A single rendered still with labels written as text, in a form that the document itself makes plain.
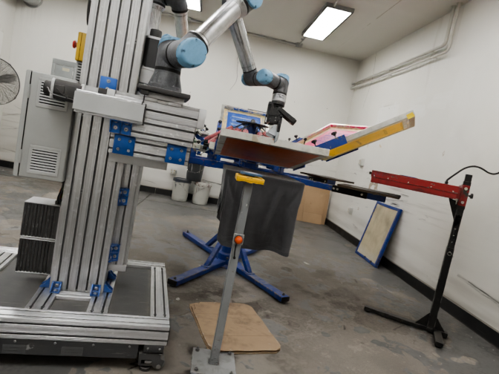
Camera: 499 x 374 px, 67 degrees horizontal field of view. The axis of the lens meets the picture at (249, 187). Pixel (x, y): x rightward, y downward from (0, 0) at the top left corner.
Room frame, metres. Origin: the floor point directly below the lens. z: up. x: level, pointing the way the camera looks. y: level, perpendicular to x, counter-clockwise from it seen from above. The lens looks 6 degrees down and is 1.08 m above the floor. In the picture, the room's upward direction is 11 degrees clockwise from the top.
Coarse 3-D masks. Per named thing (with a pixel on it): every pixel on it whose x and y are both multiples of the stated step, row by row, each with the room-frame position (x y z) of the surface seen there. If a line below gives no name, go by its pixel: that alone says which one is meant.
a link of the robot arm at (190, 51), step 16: (240, 0) 1.71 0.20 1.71; (256, 0) 1.75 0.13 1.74; (224, 16) 1.68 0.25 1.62; (240, 16) 1.77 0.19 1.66; (192, 32) 1.60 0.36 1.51; (208, 32) 1.63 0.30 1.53; (176, 48) 1.57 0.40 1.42; (192, 48) 1.56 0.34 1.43; (208, 48) 1.63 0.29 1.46; (176, 64) 1.62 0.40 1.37; (192, 64) 1.58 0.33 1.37
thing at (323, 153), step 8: (224, 128) 1.93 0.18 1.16; (224, 136) 1.93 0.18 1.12; (232, 136) 1.93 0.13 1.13; (240, 136) 1.94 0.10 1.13; (248, 136) 1.94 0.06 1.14; (256, 136) 1.95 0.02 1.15; (264, 144) 1.96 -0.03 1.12; (272, 144) 1.96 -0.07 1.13; (280, 144) 1.96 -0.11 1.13; (288, 144) 1.97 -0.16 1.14; (296, 144) 1.97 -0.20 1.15; (216, 152) 2.60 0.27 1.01; (304, 152) 2.00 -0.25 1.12; (312, 152) 1.98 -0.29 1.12; (320, 152) 1.99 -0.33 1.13; (328, 152) 1.99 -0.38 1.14; (312, 160) 2.22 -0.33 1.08
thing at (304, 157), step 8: (272, 152) 2.18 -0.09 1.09; (280, 152) 2.13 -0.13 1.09; (288, 152) 2.08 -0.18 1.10; (296, 152) 2.04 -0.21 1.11; (256, 160) 2.65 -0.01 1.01; (264, 160) 2.58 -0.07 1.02; (272, 160) 2.51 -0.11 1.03; (280, 160) 2.45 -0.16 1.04; (288, 160) 2.38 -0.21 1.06; (296, 160) 2.33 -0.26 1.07; (304, 160) 2.27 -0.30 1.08
